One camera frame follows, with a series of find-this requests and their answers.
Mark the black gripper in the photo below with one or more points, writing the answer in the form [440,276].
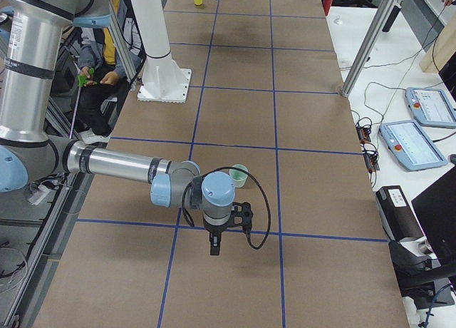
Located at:
[214,232]

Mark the pale green plastic cup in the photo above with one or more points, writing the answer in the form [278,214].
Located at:
[238,174]

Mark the brown paper table cover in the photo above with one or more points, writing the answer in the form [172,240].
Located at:
[264,94]

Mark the black box with label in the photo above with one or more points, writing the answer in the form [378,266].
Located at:
[396,214]

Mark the seated person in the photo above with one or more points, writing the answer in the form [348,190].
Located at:
[100,62]

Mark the near blue teach pendant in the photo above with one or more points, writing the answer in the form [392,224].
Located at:
[411,146]

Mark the blue teach pendant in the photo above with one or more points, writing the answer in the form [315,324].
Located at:
[430,107]
[411,146]

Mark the far blue teach pendant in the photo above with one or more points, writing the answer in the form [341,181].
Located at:
[430,107]

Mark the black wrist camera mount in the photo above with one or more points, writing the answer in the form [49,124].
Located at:
[241,216]

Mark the white pillar with base plate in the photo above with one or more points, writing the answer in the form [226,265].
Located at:
[162,79]

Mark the aluminium frame post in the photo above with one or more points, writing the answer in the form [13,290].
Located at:
[384,17]

